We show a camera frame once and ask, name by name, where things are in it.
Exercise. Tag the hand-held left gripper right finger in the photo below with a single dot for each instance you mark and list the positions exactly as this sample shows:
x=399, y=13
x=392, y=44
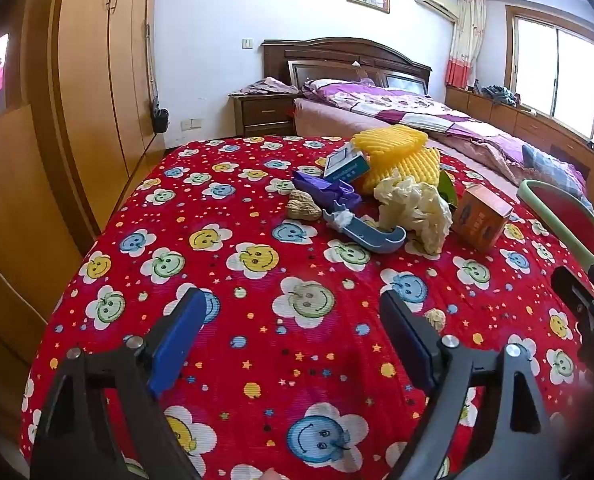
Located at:
x=412, y=335

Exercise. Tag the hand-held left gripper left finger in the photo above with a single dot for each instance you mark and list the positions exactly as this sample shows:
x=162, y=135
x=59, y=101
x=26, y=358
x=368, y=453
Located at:
x=177, y=340

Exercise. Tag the green rimmed red trash bin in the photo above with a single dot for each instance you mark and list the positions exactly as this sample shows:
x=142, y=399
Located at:
x=572, y=220

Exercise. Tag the blue plastic holder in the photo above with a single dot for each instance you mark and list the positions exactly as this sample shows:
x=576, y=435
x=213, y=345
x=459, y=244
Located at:
x=372, y=237

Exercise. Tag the orange cardboard box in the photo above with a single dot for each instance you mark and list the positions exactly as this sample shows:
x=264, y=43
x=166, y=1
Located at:
x=479, y=217

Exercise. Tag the white tissue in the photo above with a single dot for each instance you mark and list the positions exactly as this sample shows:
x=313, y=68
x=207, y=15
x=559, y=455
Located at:
x=412, y=205

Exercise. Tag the yellow foam fruit net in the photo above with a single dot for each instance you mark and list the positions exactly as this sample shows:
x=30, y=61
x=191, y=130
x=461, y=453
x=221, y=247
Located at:
x=412, y=167
x=387, y=140

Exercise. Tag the purple plastic wrapper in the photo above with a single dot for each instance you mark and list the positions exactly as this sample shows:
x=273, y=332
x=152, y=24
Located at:
x=322, y=187

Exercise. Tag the blue and white carton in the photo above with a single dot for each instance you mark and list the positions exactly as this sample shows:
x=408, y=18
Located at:
x=344, y=165

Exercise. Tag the red flower printed blanket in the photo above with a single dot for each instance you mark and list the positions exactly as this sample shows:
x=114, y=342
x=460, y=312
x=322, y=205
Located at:
x=257, y=330

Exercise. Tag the blue plaid cloth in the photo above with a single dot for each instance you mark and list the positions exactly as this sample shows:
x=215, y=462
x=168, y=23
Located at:
x=552, y=165

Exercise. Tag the peanut shell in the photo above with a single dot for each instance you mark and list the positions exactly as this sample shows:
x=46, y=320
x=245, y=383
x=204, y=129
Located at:
x=301, y=196
x=305, y=211

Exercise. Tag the long wooden window cabinet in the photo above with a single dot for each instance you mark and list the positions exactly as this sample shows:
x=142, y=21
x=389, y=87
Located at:
x=497, y=115

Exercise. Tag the blue grey clothes pile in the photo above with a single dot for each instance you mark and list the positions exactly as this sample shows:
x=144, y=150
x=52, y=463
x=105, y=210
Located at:
x=499, y=94

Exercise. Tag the wooden framed window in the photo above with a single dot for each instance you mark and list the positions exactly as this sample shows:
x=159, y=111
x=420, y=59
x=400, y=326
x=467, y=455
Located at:
x=552, y=70

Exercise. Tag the black hanging charger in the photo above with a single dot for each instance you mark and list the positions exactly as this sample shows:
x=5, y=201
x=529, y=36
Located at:
x=162, y=120

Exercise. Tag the dark wooden bed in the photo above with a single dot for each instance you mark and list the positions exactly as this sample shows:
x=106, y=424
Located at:
x=327, y=117

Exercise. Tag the purple patchwork quilt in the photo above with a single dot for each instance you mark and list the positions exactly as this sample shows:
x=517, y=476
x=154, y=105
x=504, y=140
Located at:
x=377, y=102

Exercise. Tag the dark wooden nightstand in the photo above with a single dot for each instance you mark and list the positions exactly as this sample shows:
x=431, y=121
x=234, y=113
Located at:
x=264, y=110

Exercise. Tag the pink striped pillow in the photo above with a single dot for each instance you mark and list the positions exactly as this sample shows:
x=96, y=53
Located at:
x=327, y=84

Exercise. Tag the pink clothes pile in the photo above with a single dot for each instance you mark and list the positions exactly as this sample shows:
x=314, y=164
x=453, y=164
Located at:
x=267, y=86

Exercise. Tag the light wooden wardrobe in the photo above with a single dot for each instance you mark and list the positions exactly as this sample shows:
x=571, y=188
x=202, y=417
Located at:
x=87, y=85

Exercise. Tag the floral curtain with red hem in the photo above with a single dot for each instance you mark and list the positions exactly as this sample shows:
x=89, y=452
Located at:
x=464, y=40

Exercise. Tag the white air conditioner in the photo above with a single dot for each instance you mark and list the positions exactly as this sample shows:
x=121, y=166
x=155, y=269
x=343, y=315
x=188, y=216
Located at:
x=434, y=2

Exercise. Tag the white wall socket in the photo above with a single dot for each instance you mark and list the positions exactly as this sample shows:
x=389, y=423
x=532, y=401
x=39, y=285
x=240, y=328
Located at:
x=191, y=123

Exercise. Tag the white wall switch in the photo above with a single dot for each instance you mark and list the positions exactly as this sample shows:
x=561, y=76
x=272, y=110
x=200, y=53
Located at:
x=247, y=43

